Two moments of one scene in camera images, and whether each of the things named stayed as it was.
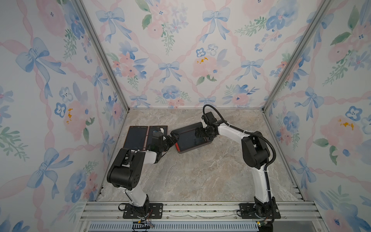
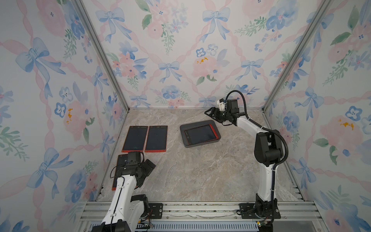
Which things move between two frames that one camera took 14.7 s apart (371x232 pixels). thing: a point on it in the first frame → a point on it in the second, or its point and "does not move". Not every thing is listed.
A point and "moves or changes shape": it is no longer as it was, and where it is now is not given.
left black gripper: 171,142 → 148,167
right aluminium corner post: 321,10 does not move
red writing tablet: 188,140 moves or changes shape
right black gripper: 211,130 → 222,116
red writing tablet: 151,129 does not move
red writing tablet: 136,137 does not move
